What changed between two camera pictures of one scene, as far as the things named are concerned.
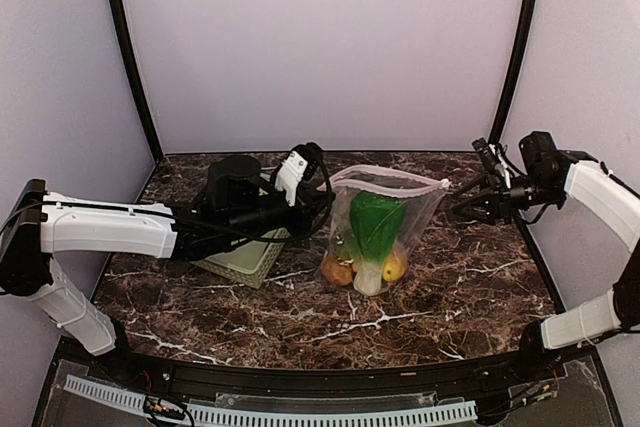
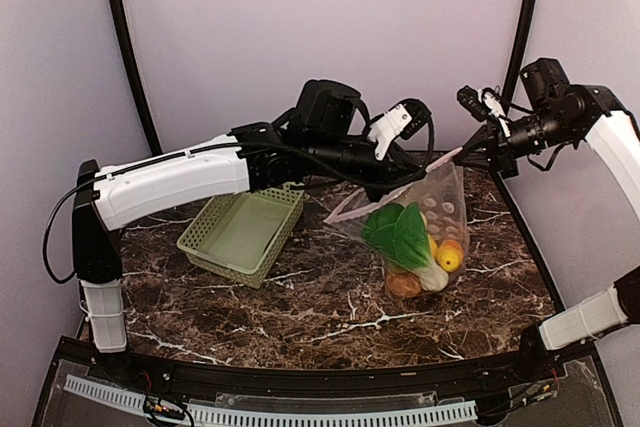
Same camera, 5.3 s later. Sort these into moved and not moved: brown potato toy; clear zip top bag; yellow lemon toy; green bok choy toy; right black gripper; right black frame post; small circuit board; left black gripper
Moved: yellow lemon toy; brown potato toy; right black gripper; clear zip top bag; green bok choy toy; left black gripper
Not moved: right black frame post; small circuit board
